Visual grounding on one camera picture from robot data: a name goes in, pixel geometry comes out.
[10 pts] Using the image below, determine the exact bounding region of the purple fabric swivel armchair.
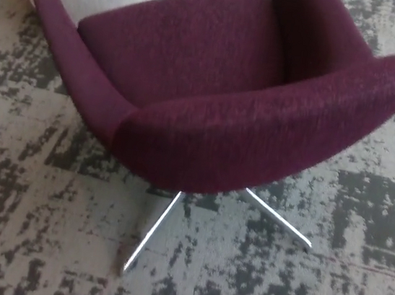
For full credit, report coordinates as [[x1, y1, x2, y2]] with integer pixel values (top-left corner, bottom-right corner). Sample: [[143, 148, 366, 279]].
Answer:
[[0, 0, 395, 295]]

